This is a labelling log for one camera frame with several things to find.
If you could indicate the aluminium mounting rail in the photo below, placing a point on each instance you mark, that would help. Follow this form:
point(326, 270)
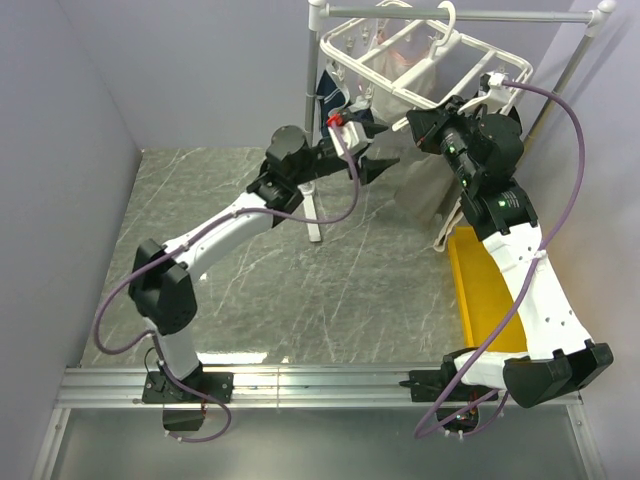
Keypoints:
point(306, 422)

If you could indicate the navy blue underwear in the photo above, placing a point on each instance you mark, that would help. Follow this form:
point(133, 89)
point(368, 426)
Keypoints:
point(331, 98)

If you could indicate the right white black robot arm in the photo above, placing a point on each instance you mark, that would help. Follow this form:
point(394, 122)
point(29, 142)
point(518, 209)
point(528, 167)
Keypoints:
point(560, 356)

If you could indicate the white clip hanger frame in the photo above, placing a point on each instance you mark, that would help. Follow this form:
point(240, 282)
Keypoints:
point(436, 84)

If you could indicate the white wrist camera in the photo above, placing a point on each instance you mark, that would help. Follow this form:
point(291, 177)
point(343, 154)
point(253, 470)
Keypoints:
point(347, 136)
point(493, 96)

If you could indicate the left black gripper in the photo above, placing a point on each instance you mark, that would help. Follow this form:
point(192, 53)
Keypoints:
point(372, 168)

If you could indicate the grey underwear beige waistband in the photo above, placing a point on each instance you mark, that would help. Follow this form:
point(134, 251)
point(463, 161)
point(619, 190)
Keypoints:
point(430, 195)

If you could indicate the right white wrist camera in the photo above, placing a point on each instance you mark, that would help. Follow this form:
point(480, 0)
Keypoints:
point(493, 96)

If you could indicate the white pink underwear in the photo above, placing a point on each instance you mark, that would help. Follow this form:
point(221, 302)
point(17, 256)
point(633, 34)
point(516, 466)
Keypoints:
point(392, 63)

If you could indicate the black underwear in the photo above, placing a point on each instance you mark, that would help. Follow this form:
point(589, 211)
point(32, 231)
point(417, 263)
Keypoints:
point(515, 117)

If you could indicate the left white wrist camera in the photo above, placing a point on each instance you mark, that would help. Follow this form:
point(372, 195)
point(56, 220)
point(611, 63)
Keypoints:
point(347, 136)

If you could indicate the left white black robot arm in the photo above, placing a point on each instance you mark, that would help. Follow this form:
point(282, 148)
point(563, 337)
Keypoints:
point(165, 274)

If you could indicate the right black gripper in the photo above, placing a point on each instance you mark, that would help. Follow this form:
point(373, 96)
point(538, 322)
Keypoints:
point(428, 125)

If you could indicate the grey white drying rack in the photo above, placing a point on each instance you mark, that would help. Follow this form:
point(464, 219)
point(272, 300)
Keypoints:
point(326, 21)

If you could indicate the yellow plastic tray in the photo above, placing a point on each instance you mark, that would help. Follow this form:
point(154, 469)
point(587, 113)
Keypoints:
point(482, 295)

